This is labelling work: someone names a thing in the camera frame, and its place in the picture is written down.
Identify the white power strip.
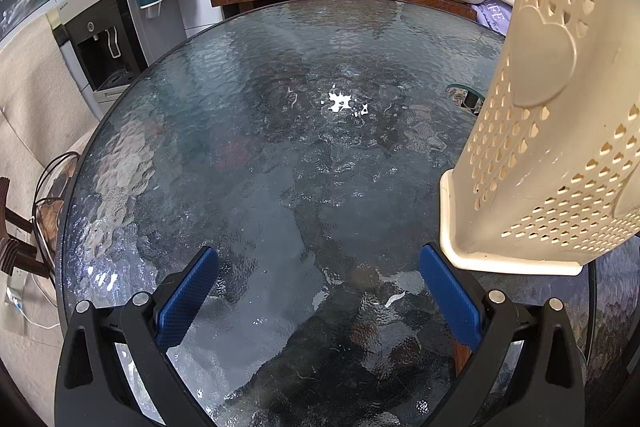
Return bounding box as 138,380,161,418
4,264,26,310

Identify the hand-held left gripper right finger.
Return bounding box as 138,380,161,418
419,243,586,427

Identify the beige plastic utensil holder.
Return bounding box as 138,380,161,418
440,0,640,277

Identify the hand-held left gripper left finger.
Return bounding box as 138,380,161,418
54,246,221,427

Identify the grey water dispenser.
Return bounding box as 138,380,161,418
59,0,176,102

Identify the wooden chair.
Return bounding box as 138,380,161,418
0,152,81,280

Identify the beige felt cloth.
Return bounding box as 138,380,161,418
0,9,101,408

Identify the purple floral cloth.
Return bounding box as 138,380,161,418
472,0,518,38

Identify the white cable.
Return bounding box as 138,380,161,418
7,287,60,332

